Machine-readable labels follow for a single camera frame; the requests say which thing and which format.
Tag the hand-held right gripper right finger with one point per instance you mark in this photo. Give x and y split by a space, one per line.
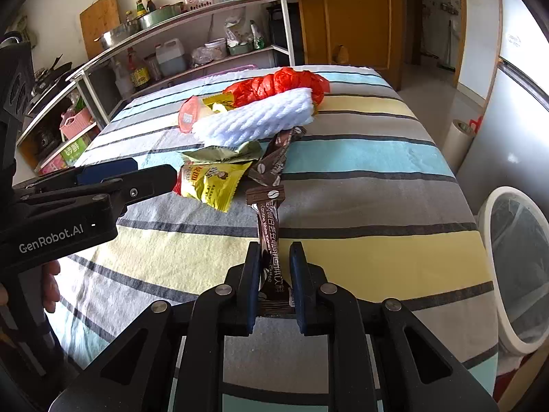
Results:
298 285

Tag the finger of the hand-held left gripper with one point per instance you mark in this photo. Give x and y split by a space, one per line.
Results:
150 182
107 169

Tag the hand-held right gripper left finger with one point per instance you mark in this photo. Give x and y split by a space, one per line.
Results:
253 285

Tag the long brown coffee stick packet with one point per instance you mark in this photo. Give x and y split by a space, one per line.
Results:
268 231

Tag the yellow snack packet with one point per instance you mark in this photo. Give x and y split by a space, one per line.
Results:
210 184

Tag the green wrapper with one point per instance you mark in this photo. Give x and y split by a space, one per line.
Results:
214 153

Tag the small yellow wrapper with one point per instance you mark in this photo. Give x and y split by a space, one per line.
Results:
216 103

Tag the white foam fruit net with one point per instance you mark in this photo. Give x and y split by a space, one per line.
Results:
253 116

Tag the red plastic bag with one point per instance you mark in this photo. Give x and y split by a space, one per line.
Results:
291 79

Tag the white trash bin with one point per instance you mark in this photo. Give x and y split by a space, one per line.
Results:
487 244

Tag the person's left hand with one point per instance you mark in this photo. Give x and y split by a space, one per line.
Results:
52 283

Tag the green printed box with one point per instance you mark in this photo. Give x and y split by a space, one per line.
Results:
76 151

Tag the pink plastic basket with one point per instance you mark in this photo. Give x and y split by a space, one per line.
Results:
77 124

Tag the white plastic bottle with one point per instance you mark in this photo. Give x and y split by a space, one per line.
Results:
122 81

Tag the oil bottle yellow label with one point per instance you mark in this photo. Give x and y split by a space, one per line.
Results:
139 73

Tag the black wok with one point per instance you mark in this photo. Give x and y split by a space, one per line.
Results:
51 75

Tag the glass jar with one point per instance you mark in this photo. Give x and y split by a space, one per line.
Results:
152 68

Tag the translucent plastic jug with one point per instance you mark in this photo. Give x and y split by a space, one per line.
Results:
170 59

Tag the striped tablecloth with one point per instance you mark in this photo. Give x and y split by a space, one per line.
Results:
364 171

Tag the steel basin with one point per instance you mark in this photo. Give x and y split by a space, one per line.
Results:
118 36

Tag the clear plastic bag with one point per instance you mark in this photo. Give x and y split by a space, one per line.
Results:
201 56

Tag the wooden cutting board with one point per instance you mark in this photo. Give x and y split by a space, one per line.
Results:
101 21

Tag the white plastic tub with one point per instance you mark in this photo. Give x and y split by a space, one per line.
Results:
215 48

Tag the large green pot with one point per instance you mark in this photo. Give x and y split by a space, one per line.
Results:
158 19

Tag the green plastic basin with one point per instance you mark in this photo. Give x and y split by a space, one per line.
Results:
240 49

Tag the green sauce bottle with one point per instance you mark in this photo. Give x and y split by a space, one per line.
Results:
140 8

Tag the dark sauce bottle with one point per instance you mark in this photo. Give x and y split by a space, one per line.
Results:
150 4

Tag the white printed bag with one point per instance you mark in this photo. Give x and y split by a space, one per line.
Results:
236 30

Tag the green and white bottle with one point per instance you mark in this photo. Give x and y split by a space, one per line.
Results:
257 36

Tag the pink utensil holder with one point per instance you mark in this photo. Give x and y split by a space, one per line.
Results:
198 1

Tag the white shelf rack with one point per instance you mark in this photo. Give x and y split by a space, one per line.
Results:
223 2

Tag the black appliance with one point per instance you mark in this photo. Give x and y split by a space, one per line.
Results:
281 30

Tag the white paper roll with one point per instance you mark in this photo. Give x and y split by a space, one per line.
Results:
457 146

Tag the red plastic container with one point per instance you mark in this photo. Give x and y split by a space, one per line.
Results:
476 123

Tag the silver refrigerator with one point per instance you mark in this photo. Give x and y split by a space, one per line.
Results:
514 137

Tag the wooden door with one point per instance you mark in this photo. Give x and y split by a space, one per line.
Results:
356 17

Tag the mop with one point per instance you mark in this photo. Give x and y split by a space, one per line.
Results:
448 51

